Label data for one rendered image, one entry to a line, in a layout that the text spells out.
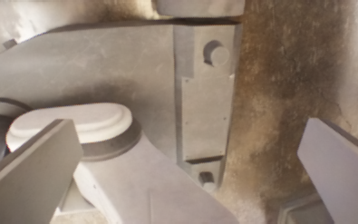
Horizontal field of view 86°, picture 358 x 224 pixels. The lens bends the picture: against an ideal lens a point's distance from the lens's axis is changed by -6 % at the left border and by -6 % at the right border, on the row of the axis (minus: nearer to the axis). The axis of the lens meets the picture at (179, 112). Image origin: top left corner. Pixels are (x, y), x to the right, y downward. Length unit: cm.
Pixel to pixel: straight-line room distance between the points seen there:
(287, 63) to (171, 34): 48
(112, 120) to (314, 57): 73
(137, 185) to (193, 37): 28
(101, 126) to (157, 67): 19
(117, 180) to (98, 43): 27
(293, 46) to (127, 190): 68
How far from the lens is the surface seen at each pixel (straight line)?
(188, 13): 43
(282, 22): 75
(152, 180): 30
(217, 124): 54
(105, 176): 32
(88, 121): 36
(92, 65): 47
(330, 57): 93
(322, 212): 142
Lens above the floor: 61
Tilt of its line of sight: 59 degrees down
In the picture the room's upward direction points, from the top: 160 degrees clockwise
